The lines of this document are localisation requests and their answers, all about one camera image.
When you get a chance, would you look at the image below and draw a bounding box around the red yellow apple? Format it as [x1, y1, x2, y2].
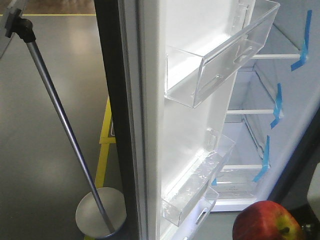
[232, 200, 306, 240]

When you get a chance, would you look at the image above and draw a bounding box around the dark grey fridge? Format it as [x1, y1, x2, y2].
[94, 0, 320, 240]

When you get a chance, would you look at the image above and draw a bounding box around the dark floor sign sticker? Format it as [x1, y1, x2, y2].
[108, 119, 115, 138]

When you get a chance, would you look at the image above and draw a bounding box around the clear upper door bin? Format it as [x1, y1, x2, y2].
[164, 0, 280, 108]

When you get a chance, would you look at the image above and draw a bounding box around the clear door bin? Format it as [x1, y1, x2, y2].
[164, 0, 280, 108]
[161, 135, 235, 227]

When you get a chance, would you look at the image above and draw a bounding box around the clear lower door bin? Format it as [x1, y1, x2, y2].
[161, 135, 235, 227]

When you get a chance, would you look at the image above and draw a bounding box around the silver sign stand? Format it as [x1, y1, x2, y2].
[0, 0, 127, 240]

